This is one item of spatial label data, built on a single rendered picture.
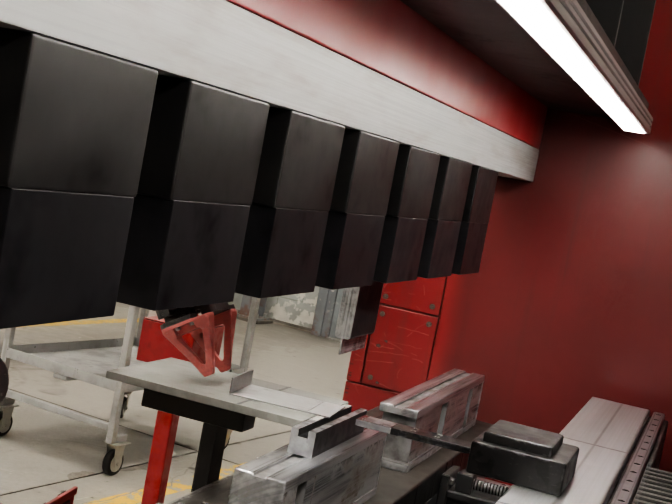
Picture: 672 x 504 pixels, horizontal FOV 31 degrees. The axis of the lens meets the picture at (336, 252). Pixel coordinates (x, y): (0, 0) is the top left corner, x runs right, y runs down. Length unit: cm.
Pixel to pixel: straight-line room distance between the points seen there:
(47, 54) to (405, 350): 173
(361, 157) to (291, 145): 20
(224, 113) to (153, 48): 13
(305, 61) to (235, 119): 14
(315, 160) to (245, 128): 17
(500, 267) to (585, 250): 16
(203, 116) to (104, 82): 15
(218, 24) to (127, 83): 13
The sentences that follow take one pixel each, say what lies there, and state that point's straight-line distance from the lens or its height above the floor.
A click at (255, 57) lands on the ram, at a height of 137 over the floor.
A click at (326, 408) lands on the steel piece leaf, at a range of 151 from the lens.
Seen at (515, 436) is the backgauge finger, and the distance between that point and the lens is 141.
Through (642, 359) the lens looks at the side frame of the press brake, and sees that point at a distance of 228.
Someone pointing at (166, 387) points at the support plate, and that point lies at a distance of 149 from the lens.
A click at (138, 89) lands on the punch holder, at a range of 78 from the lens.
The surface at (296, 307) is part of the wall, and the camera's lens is 948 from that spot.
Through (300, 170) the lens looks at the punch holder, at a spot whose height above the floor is 129.
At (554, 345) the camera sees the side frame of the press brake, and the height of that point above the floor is 105.
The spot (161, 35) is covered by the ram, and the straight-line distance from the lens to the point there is 80.
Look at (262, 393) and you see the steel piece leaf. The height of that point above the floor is 100.
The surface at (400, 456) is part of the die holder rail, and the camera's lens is 182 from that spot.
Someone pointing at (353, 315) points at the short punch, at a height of 113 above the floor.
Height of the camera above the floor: 130
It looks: 4 degrees down
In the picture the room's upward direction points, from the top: 11 degrees clockwise
